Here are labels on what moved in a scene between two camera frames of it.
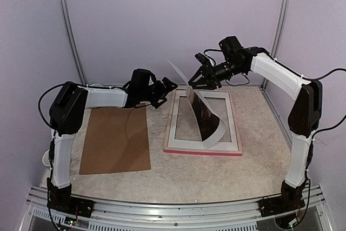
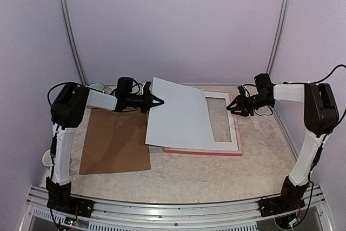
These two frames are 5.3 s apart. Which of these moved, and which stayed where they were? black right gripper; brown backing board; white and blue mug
Moved: black right gripper
Stayed: white and blue mug; brown backing board
